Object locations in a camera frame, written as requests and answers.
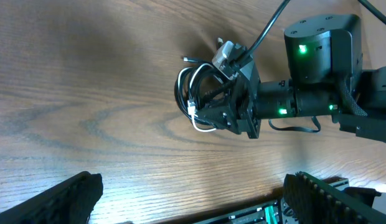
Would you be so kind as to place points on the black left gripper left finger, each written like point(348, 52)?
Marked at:
point(71, 201)

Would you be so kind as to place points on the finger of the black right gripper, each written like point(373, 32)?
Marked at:
point(216, 91)
point(221, 117)

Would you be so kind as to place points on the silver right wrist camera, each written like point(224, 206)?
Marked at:
point(220, 58)

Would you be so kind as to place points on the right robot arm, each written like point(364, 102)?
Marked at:
point(326, 78)

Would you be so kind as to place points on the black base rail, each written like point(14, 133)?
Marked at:
point(271, 211)

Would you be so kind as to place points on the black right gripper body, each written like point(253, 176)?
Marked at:
point(244, 92)

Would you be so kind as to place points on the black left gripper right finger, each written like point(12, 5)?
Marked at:
point(311, 200)

